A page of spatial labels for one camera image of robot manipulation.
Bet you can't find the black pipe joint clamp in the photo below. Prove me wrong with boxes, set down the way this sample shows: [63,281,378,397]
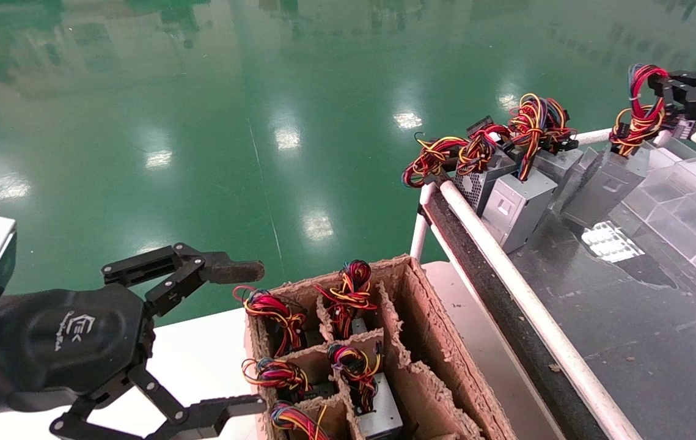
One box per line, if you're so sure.
[418,173,453,191]

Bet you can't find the vented power supply with wires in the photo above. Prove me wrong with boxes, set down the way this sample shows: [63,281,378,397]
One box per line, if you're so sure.
[403,136,501,216]

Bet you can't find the long white frame pipe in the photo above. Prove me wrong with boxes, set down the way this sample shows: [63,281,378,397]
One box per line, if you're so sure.
[439,181,645,440]

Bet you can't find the short white frame leg pipe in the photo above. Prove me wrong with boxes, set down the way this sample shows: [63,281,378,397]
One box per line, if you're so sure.
[410,183,437,260]

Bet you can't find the grey power supply tangled wires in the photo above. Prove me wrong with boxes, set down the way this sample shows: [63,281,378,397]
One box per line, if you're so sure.
[510,93,599,211]

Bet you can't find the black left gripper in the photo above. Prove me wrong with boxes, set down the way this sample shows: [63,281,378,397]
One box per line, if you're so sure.
[0,243,266,440]

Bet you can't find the brown cardboard divider box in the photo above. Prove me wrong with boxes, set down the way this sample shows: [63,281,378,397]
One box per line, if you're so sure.
[244,255,519,440]

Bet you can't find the clear acrylic divider tray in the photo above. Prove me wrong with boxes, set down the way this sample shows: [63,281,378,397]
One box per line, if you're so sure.
[623,137,696,300]

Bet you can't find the power supply with coloured wires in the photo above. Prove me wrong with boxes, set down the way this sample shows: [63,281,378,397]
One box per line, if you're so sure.
[316,260,379,340]
[270,401,331,440]
[326,341,405,439]
[562,63,696,230]
[242,357,336,404]
[233,285,309,358]

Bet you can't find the large silver power supply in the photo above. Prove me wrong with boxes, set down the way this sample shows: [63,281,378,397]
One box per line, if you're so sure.
[458,116,559,254]

